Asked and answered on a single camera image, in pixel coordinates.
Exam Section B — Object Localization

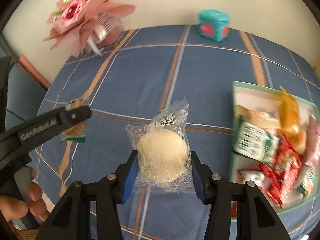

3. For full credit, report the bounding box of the teal rimmed cardboard tray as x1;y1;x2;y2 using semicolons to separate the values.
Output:
229;81;319;214

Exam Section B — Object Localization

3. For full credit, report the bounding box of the orange yellow snack packet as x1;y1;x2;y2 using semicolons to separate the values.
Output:
279;86;307;155

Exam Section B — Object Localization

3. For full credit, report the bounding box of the small red snack packet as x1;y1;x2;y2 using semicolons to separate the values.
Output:
258;134;302;207

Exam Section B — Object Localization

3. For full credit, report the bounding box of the left hand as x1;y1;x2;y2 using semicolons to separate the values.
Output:
0;183;50;222

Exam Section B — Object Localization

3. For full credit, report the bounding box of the beige orange cake packet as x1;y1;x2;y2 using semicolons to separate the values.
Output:
235;105;281;129

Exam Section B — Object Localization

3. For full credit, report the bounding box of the clear glass vase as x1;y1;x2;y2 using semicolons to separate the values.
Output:
87;12;124;56

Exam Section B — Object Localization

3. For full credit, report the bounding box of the green white snack box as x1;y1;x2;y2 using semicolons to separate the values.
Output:
233;116;279;166

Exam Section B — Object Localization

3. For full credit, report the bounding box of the pink snack bag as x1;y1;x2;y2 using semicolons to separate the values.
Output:
304;114;319;171

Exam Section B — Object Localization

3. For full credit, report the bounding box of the green round biscuit packet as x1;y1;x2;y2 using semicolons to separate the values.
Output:
60;91;89;143

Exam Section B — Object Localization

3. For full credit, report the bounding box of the white round pastry packet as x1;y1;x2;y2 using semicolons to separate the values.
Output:
125;98;194;193

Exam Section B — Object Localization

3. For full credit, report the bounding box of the green orange snack packet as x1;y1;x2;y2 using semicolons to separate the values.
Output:
295;164;316;197

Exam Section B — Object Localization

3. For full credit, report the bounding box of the red white cup snack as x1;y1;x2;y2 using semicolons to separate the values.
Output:
231;169;266;218

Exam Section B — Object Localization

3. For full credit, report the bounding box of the blue plaid tablecloth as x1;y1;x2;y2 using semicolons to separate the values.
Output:
32;25;319;203

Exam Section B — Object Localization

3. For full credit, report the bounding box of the pink flower bouquet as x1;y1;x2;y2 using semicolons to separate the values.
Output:
43;0;136;57

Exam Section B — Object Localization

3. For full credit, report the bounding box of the teal gift box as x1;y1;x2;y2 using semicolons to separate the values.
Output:
198;9;231;42

